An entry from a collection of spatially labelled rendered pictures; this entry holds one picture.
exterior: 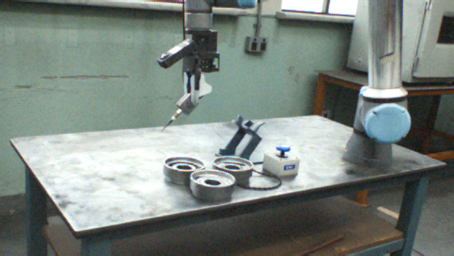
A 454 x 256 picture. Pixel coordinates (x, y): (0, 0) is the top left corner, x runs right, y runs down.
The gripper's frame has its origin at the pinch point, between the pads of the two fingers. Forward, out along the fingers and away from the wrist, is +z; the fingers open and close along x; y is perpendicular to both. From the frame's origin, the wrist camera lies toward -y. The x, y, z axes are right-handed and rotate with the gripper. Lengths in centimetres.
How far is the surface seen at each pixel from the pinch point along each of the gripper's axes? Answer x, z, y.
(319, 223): -9, 42, 44
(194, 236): -5.2, 40.2, -0.3
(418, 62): 87, 5, 195
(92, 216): -34, 15, -37
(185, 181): -23.7, 14.4, -12.0
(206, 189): -33.9, 12.9, -11.5
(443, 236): 44, 101, 186
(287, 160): -24.8, 12.6, 17.1
